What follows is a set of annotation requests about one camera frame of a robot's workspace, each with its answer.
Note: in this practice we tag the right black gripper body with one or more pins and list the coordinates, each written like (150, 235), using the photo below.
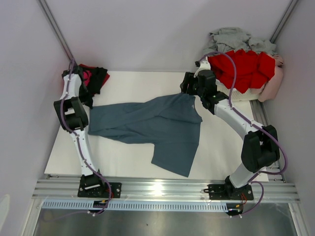
(193, 88)

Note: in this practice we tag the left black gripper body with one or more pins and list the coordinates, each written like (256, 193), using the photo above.
(84, 95)

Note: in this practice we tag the blue-grey t-shirt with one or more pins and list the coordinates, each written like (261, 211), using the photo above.
(171, 123)

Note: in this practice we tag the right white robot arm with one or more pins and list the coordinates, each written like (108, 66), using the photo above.
(259, 148)

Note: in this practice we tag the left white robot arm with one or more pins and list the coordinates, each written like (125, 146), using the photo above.
(74, 120)

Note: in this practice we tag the folded pink t-shirt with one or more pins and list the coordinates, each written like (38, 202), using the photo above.
(87, 77)

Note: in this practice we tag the folded black t-shirt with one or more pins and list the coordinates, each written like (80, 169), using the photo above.
(98, 79)

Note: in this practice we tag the folded dark red t-shirt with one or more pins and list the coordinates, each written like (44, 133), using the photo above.
(85, 67)

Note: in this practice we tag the grey t-shirt in basket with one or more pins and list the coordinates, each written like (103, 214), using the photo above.
(234, 39)

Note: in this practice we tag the white laundry basket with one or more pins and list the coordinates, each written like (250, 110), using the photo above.
(236, 96)

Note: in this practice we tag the red t-shirt in basket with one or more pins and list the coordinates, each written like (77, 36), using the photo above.
(249, 71)

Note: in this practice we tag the light pink garment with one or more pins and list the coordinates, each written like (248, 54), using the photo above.
(272, 87)

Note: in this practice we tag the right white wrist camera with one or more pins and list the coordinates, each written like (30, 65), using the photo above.
(204, 65)

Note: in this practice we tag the right side aluminium rail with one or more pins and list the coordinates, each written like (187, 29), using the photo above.
(273, 171)

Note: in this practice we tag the left corner aluminium post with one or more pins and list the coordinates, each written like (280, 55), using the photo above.
(48, 14)

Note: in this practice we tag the corner aluminium post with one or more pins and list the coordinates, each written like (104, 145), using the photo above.
(48, 14)
(284, 19)

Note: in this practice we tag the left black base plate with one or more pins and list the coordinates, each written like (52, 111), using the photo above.
(108, 190)

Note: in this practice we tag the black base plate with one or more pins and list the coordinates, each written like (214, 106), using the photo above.
(108, 190)
(228, 192)

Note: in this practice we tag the aluminium mounting rail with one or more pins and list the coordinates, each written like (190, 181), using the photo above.
(162, 190)

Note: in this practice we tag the right corner aluminium post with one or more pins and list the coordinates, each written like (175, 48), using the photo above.
(284, 19)

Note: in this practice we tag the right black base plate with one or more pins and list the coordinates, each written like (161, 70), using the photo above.
(228, 192)

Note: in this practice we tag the white slotted cable duct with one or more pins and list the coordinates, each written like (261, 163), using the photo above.
(135, 205)

